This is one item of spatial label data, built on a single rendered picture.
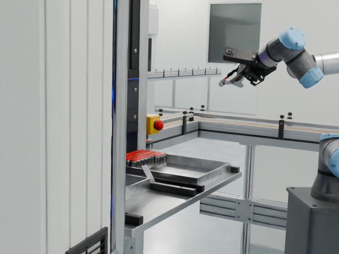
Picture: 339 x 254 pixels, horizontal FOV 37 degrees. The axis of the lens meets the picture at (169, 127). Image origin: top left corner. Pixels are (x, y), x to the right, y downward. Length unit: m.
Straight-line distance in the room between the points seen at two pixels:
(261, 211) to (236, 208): 0.13
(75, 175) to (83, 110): 0.09
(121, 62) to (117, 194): 0.23
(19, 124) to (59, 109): 0.06
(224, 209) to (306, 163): 0.67
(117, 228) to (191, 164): 0.93
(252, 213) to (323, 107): 0.79
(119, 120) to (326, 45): 2.27
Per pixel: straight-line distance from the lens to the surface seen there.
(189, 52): 10.61
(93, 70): 0.75
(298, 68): 1.65
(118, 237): 0.92
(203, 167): 1.79
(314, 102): 3.05
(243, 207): 2.64
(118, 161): 0.88
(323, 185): 1.85
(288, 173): 3.15
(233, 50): 1.75
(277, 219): 2.60
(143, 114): 1.92
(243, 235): 2.70
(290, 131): 2.47
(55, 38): 0.68
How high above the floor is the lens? 1.29
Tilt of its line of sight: 9 degrees down
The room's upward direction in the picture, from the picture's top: 2 degrees clockwise
